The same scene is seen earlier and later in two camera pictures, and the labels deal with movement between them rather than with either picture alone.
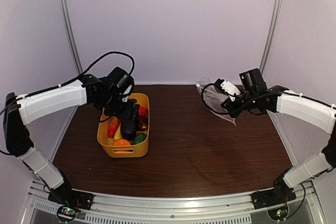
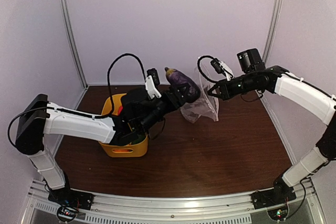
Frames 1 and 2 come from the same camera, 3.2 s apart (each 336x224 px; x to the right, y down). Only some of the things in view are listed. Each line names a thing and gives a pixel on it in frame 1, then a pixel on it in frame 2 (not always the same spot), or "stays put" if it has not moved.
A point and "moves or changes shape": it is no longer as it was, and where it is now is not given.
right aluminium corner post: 277,9 stays put
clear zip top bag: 213,98 moves or changes shape
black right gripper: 229,106 → 226,93
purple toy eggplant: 128,129 moves or changes shape
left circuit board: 66,213 stays put
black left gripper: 127,112 → 176,96
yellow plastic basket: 123,148 stays put
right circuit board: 279,214 stays put
